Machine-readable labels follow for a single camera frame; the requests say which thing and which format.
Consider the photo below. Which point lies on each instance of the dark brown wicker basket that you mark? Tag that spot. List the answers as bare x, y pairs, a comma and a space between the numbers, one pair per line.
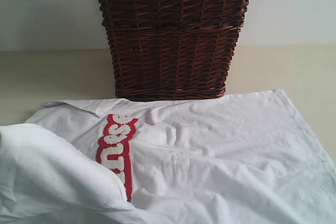
172, 49

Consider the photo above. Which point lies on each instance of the white t-shirt red lettering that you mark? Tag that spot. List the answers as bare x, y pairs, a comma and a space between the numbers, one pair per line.
244, 158

